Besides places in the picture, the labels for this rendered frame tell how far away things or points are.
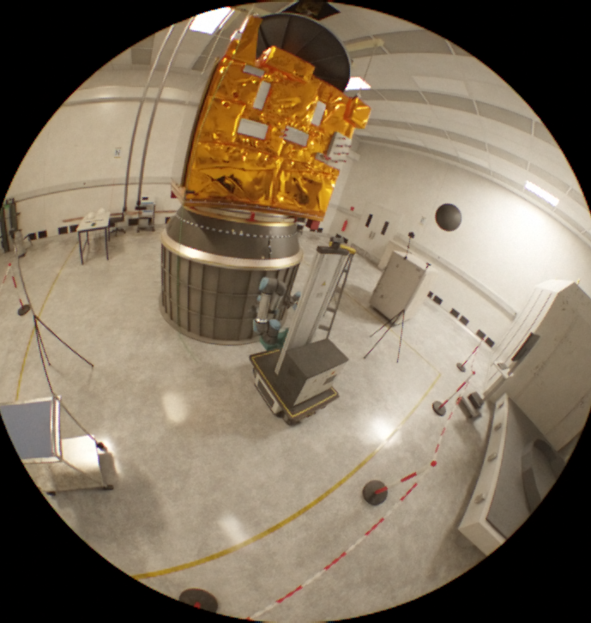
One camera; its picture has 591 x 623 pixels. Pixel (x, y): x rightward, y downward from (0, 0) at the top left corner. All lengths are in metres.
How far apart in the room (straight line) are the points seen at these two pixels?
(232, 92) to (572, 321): 6.41
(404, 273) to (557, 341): 3.92
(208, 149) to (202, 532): 3.40
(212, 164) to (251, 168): 0.43
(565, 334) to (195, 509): 6.29
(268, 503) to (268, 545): 0.42
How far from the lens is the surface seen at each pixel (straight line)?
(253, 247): 2.60
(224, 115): 2.43
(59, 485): 2.44
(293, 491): 2.32
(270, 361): 2.60
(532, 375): 5.75
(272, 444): 2.40
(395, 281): 5.12
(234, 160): 2.44
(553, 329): 5.56
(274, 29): 3.59
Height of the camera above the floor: 2.20
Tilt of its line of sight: 32 degrees down
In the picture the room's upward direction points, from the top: 19 degrees clockwise
